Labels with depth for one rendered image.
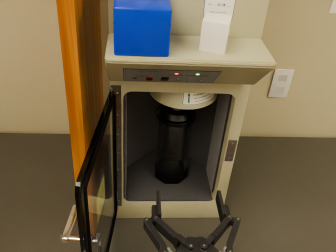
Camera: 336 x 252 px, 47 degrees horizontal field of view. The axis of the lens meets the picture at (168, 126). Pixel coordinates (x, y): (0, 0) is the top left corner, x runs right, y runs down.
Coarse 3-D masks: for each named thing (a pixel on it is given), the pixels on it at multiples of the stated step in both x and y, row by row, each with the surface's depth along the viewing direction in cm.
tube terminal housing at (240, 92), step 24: (192, 0) 76; (240, 0) 76; (264, 0) 77; (192, 24) 79; (240, 24) 79; (240, 96) 90; (240, 120) 94; (120, 216) 112; (144, 216) 112; (168, 216) 113; (192, 216) 114; (216, 216) 114
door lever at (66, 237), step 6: (72, 210) 79; (72, 216) 78; (66, 222) 77; (72, 222) 77; (66, 228) 75; (72, 228) 76; (60, 234) 74; (66, 234) 74; (60, 240) 74; (66, 240) 74; (72, 240) 74; (78, 240) 74
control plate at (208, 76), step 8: (128, 72) 76; (136, 72) 76; (144, 72) 76; (152, 72) 76; (160, 72) 76; (168, 72) 76; (176, 72) 76; (184, 72) 76; (192, 72) 76; (200, 72) 76; (208, 72) 76; (216, 72) 76; (128, 80) 81; (136, 80) 81; (144, 80) 81; (152, 80) 81; (160, 80) 81; (168, 80) 81; (176, 80) 81; (184, 80) 81; (192, 80) 81; (208, 80) 81
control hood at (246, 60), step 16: (112, 48) 72; (176, 48) 74; (192, 48) 75; (240, 48) 76; (256, 48) 77; (112, 64) 71; (128, 64) 71; (144, 64) 71; (160, 64) 71; (176, 64) 71; (192, 64) 71; (208, 64) 72; (224, 64) 72; (240, 64) 72; (256, 64) 72; (272, 64) 72; (112, 80) 82; (224, 80) 82; (240, 80) 82; (256, 80) 82
